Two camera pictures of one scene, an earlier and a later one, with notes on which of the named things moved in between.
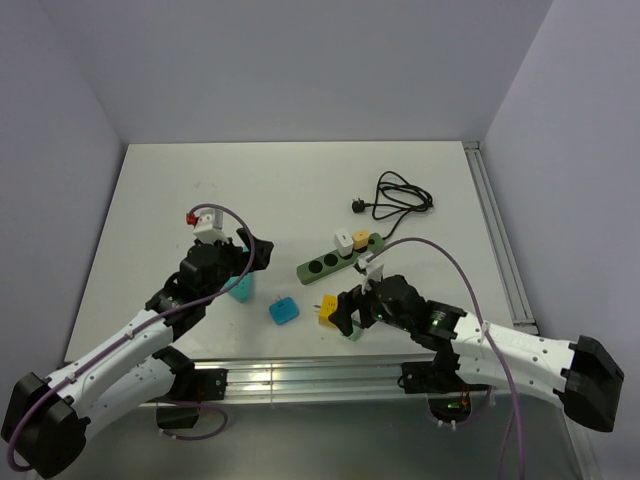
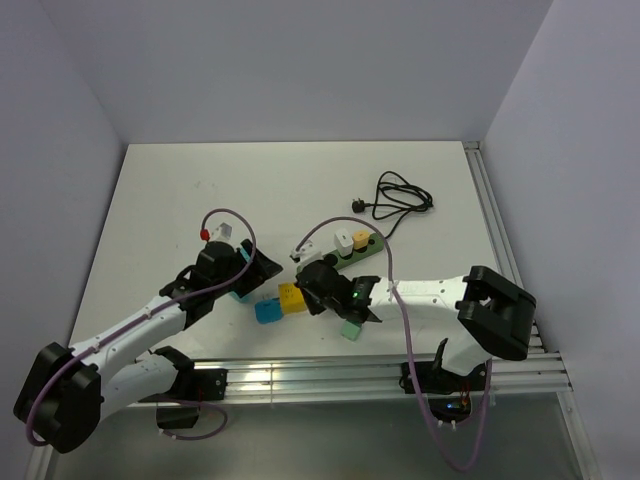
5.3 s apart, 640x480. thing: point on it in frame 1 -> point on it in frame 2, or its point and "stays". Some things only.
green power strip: [313, 270] stays
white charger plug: [343, 242] stays
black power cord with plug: [393, 194] stays
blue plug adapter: [283, 310] -> [268, 311]
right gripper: [347, 302] -> [314, 307]
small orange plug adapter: [361, 239] stays
